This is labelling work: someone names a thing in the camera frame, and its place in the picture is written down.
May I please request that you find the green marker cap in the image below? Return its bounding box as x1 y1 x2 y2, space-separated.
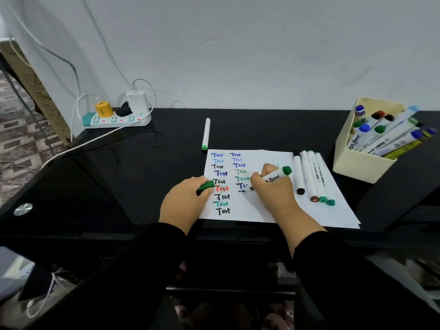
196 180 216 196

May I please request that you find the white power strip cable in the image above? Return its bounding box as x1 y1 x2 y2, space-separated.
41 113 152 170

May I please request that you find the bunch of assorted coloured markers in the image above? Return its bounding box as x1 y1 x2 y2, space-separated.
347 104 437 160

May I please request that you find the white marker with black cap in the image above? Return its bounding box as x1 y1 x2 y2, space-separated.
293 150 306 195

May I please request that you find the person's right hand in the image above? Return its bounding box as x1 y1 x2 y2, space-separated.
250 163 300 222

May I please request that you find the white marker with brown cap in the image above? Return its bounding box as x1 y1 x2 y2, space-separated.
300 151 319 203

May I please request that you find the white charger plug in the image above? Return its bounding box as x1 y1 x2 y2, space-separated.
125 90 149 114

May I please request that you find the person's left hand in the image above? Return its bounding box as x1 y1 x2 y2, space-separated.
158 175 215 235

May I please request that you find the white marker with green end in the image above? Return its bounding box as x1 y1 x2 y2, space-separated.
248 166 293 192

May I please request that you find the yellow plug adapter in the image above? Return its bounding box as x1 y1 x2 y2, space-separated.
95 101 113 118

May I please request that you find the grey wall cable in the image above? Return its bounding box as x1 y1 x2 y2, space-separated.
3 0 82 100

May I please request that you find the white paper sheet with writing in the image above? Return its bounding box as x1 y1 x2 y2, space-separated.
199 149 361 229

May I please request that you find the white charger cable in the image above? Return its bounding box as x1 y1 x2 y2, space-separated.
132 78 157 115

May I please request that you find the white power strip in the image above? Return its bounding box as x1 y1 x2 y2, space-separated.
82 111 152 129

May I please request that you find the wooden frame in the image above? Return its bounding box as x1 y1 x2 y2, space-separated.
0 38 72 145

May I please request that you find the person's left forearm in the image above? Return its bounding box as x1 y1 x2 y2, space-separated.
33 221 189 330

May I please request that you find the white marker with green cap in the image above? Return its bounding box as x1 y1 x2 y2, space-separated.
307 151 328 203
314 152 336 206
201 117 211 151

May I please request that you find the white cable under table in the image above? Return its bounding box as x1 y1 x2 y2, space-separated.
26 267 72 319

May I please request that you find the cream plastic organizer box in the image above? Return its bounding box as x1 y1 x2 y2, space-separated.
332 96 407 184

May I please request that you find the person's right forearm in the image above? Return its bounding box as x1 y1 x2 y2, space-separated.
273 207 440 330

